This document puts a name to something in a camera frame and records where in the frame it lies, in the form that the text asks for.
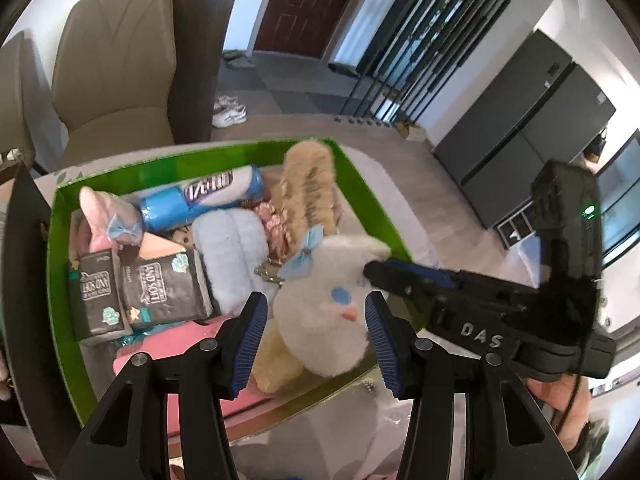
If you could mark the beige chair near cabinet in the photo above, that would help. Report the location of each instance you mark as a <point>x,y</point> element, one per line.
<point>112,77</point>

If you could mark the dark wooden door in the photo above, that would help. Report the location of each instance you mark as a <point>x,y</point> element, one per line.
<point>299,27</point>

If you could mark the white sneakers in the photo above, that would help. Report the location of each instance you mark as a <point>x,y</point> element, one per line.
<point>228,112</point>

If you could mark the blue garbage bag roll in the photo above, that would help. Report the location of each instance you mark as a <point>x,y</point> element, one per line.
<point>177,206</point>

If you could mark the dark grey refrigerator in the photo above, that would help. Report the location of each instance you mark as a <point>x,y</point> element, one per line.
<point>541,106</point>

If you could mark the beige chair far left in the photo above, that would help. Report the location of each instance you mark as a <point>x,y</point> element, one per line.
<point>16,141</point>

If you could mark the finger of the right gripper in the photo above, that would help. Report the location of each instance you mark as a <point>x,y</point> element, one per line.
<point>420,284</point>

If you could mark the dark cabinet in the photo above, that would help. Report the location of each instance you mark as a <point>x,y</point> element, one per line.
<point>200,28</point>

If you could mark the green storage box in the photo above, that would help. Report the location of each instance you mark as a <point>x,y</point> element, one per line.
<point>382,211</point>

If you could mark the black tissue pack left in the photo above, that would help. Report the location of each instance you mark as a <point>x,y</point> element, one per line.
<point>95,304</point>

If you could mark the black storage box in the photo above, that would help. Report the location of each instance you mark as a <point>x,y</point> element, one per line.
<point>27,333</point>

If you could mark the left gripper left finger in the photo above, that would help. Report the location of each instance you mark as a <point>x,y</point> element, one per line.
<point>126,436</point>

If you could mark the yellow item in bag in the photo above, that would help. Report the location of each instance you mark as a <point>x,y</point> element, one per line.
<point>276,370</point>

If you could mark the black tissue pack right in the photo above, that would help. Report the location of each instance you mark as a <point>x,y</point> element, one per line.
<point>166,290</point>

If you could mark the black tissue pack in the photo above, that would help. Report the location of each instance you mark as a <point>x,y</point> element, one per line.
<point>95,304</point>
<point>166,290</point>

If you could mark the pink bunny ear toy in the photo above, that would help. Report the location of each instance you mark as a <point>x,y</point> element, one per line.
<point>112,221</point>

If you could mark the pink flat box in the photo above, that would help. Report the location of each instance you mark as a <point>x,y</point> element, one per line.
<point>174,341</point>

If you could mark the white plush dog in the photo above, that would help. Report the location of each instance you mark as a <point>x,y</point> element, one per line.
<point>319,311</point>

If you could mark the light blue folded towel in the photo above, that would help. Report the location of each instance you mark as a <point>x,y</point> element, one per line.
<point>232,243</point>

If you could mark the black slatted room divider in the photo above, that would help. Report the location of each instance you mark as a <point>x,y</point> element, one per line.
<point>416,50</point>

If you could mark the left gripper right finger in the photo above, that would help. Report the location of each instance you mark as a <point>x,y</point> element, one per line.
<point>506,434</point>

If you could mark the person's right hand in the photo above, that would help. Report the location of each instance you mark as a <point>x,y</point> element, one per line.
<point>571,401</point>

